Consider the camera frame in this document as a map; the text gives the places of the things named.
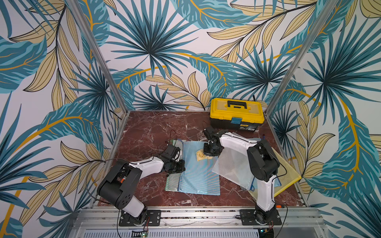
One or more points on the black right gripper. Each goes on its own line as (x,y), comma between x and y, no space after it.
(212,149)

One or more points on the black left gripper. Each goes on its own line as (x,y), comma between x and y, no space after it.
(181,169)

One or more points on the cream wiping cloth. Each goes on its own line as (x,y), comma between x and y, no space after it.
(201,156)

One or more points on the white blue-edged mesh document bag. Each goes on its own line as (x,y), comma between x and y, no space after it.
(233,163)

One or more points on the light blue mesh document bag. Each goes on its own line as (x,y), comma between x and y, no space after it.
(198,178)

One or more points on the yellow mesh document bag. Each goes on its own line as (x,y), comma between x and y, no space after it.
(286,177)

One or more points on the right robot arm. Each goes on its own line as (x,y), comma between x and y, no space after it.
(265,201)

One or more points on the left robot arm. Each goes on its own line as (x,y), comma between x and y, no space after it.
(120,184)

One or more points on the green-edged mesh document bag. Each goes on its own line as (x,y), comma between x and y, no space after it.
(172,182)

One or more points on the yellow black toolbox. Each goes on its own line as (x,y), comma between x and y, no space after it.
(236,115)

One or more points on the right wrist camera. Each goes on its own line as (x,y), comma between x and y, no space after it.
(211,133)

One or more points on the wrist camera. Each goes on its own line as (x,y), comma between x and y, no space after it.
(171,153)
(211,133)

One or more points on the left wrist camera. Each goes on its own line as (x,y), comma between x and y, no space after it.
(171,153)

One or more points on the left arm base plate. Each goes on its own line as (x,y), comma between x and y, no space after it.
(146,217)

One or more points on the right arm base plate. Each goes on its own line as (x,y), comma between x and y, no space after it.
(253,217)

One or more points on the aluminium front rail frame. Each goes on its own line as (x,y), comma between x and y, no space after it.
(198,222)

